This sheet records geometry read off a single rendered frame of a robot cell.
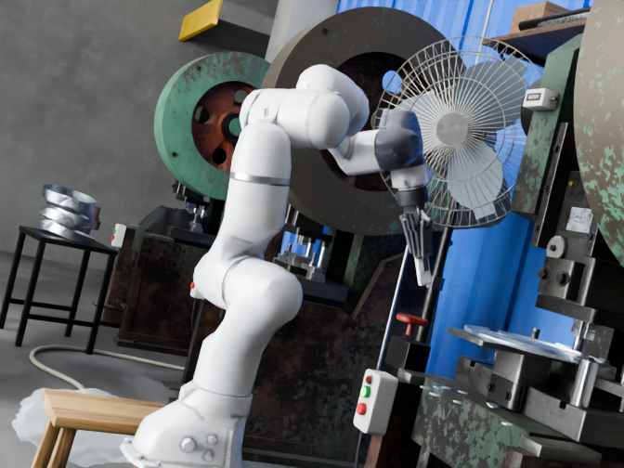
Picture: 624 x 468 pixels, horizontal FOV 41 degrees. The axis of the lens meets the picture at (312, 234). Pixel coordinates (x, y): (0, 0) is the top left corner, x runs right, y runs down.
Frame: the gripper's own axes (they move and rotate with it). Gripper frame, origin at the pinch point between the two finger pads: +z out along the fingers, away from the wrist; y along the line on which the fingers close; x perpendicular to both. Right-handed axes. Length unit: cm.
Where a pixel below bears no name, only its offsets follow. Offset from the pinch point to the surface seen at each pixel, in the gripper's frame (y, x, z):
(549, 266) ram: 30.2, 14.8, -2.0
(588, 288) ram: 39.8, 16.9, 1.8
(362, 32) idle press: -99, 38, -64
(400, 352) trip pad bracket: 3.5, -10.6, 17.2
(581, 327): 33.9, 18.6, 11.9
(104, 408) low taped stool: -36, -78, 24
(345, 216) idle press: -99, 21, -1
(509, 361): 33.6, 0.1, 14.7
